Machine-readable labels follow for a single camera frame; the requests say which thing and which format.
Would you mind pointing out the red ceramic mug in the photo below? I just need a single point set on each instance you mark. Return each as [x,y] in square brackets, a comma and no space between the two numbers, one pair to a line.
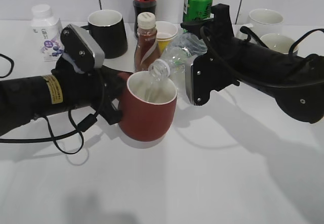
[148,108]

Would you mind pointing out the white ceramic mug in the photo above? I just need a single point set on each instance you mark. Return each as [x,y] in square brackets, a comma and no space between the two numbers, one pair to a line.
[264,21]

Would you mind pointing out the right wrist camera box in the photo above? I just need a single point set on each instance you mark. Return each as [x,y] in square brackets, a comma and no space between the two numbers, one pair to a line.
[199,79]

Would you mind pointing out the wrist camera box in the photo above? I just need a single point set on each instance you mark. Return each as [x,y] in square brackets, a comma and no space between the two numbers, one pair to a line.
[199,79]
[81,50]

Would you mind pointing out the dark grey ceramic mug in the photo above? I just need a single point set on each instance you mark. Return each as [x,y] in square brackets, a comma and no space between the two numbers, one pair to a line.
[277,42]

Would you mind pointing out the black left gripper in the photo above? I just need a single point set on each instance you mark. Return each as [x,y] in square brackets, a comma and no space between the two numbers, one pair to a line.
[96,89]

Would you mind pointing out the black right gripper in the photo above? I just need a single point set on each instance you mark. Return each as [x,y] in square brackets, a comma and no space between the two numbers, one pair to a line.
[219,32]

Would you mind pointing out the black ceramic mug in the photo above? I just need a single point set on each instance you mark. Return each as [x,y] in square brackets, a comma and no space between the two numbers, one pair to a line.
[108,29]

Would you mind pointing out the brown Nescafe coffee bottle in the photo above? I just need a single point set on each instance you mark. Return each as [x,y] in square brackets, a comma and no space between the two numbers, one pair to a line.
[147,50]

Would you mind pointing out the white yogurt drink bottle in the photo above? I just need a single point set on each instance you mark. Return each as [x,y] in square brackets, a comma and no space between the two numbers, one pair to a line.
[47,29]

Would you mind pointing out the yellow paper cup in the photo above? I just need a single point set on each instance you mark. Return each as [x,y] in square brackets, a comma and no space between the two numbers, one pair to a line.
[163,43]

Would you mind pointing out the green soda bottle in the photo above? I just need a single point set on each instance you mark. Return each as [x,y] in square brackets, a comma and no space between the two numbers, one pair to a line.
[196,10]

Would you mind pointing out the clear water bottle green label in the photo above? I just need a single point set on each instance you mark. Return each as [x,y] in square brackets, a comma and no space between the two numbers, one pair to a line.
[173,59]

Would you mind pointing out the white paper cup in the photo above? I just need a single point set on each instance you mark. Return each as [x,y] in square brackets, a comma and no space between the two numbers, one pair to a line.
[166,31]

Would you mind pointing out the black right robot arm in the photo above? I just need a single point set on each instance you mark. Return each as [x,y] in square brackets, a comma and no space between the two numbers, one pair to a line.
[295,83]

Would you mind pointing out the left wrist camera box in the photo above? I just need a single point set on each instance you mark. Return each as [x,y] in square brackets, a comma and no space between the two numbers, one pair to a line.
[81,50]

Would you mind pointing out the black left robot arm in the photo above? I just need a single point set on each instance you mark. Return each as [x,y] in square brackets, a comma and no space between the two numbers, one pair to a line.
[27,99]

